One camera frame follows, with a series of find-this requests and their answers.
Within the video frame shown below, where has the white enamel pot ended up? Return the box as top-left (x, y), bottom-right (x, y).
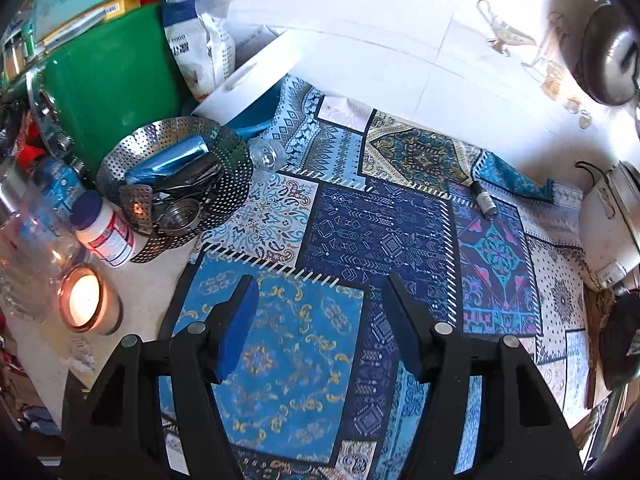
top-left (575, 160), bottom-right (640, 291)

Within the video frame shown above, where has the clear plastic container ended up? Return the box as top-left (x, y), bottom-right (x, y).
top-left (0, 210), bottom-right (78, 322)

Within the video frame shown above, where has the gold bird wall hook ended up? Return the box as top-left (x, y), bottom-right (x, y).
top-left (477, 0), bottom-right (538, 56)

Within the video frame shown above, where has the white printed bag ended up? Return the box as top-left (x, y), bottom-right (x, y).
top-left (162, 0), bottom-right (237, 103)

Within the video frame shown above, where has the blue patchwork patterned tablecloth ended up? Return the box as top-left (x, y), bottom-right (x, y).
top-left (160, 75), bottom-right (591, 480)

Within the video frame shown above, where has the small dark dropper bottle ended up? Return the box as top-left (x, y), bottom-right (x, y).
top-left (470, 180), bottom-right (498, 220)

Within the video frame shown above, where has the black object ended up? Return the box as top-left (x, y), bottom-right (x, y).
top-left (597, 292), bottom-right (640, 391)

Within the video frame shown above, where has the blue label plastic bottle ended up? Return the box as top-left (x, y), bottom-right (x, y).
top-left (32, 155), bottom-right (87, 222)

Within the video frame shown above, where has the blue bag roll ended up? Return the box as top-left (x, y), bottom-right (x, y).
top-left (125, 134), bottom-right (211, 187)

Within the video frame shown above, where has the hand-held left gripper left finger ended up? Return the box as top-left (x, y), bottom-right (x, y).
top-left (60, 274), bottom-right (261, 480)

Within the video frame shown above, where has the green box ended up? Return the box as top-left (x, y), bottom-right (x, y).
top-left (39, 2), bottom-right (197, 183)

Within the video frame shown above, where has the black bag roll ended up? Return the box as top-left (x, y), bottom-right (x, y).
top-left (150, 155), bottom-right (224, 211)

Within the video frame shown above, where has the row of gold wall hooks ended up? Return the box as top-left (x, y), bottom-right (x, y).
top-left (522, 12), bottom-right (594, 128)

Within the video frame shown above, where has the hanging dark pan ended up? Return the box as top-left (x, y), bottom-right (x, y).
top-left (557, 2), bottom-right (640, 108)

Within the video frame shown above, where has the lit candle in glass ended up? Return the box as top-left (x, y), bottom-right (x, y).
top-left (59, 264), bottom-right (123, 336)

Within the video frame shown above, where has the steel steamer basket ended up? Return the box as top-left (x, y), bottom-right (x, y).
top-left (96, 116), bottom-right (253, 265)

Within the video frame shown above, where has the clear glass jar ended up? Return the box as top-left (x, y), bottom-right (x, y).
top-left (248, 138), bottom-right (286, 171)

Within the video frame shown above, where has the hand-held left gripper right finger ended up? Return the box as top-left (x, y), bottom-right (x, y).
top-left (381, 274), bottom-right (586, 480)

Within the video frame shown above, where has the white pill bottle blue cap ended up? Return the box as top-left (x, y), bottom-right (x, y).
top-left (70, 190), bottom-right (137, 267)

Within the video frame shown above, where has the blue plastic bag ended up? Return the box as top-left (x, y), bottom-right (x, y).
top-left (230, 80), bottom-right (287, 139)

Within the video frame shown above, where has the steel sink strainer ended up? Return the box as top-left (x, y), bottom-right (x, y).
top-left (160, 199), bottom-right (203, 236)

